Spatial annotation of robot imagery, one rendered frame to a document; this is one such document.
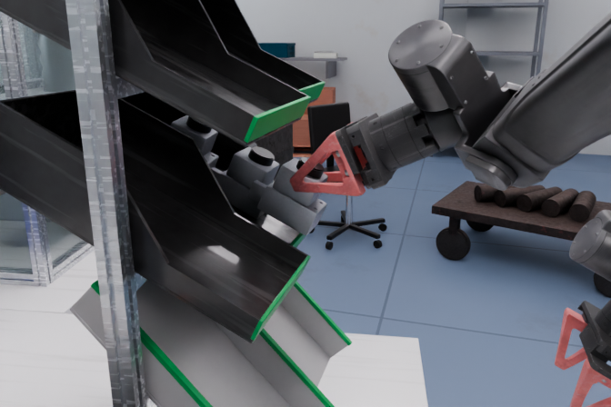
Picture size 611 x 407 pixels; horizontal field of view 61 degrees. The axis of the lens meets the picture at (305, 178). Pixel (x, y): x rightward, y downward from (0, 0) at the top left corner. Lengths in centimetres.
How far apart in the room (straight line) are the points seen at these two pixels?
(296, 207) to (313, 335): 25
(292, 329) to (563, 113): 48
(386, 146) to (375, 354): 57
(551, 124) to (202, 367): 40
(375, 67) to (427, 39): 656
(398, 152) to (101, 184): 27
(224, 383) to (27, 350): 62
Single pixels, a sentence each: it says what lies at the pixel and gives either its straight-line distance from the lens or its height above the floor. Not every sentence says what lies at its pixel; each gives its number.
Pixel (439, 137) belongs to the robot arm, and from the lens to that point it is 51.
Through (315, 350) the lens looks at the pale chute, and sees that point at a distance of 75.
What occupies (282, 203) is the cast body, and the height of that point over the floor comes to 125.
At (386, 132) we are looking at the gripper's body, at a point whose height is 133.
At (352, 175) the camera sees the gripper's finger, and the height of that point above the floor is 129.
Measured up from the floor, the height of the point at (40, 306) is 86.
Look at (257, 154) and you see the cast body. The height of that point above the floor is 129.
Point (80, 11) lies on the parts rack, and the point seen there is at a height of 144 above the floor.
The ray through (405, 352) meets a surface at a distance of 103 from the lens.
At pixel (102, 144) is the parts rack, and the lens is 40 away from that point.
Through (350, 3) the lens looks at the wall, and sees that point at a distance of 708.
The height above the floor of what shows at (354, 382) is 86.
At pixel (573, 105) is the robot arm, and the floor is 138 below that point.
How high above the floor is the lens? 142
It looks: 16 degrees down
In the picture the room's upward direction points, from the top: straight up
